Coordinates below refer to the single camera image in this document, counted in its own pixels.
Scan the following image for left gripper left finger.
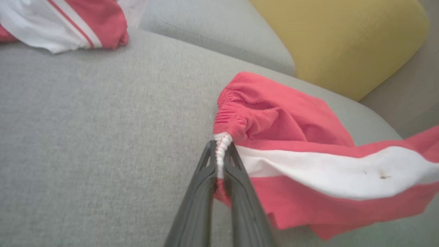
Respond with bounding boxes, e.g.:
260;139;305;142
165;140;218;247

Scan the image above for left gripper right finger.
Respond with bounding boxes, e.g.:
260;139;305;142
223;141;276;247

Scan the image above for red shorts white side stripe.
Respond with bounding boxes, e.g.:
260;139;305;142
213;71;439;240

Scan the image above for red Bulls jersey white sleeves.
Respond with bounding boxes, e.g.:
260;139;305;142
0;0;129;55

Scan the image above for large grey sofa seat cushion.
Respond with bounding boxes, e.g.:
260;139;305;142
0;27;439;247

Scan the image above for small grey sofa seat cushion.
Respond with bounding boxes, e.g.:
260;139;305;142
139;0;296;77

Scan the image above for wide yellow sofa back cushion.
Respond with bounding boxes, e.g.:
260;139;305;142
250;0;430;102

